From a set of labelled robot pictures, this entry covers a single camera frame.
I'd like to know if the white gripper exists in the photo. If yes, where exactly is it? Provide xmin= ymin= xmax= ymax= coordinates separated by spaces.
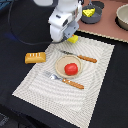
xmin=49 ymin=3 xmax=82 ymax=42

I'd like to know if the yellow toy butter box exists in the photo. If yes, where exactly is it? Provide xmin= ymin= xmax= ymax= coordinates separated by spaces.
xmin=67 ymin=34 xmax=78 ymax=43

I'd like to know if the yellow toy cheese wedge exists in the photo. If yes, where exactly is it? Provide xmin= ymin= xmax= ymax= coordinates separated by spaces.
xmin=82 ymin=8 xmax=95 ymax=17

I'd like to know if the orange toy bread loaf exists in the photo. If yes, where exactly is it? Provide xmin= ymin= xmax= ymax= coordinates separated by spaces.
xmin=25 ymin=52 xmax=46 ymax=64

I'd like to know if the red toy tomato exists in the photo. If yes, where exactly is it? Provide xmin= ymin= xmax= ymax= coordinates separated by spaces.
xmin=64 ymin=63 xmax=78 ymax=75

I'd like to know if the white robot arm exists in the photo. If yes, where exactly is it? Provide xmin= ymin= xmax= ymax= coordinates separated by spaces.
xmin=33 ymin=0 xmax=82 ymax=43

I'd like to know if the grey toy saucepan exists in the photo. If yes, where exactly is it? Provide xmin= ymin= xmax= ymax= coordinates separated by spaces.
xmin=81 ymin=1 xmax=104 ymax=24

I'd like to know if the round beige toy plate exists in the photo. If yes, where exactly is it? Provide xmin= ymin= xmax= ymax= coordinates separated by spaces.
xmin=55 ymin=55 xmax=83 ymax=78

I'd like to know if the beige bowl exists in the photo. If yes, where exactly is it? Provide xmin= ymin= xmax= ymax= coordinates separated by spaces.
xmin=116 ymin=4 xmax=128 ymax=31

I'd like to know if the beige woven placemat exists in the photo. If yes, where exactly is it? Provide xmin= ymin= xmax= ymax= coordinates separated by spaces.
xmin=13 ymin=37 xmax=114 ymax=128

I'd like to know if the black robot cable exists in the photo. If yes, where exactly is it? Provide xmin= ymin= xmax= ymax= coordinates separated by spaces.
xmin=7 ymin=0 xmax=54 ymax=46

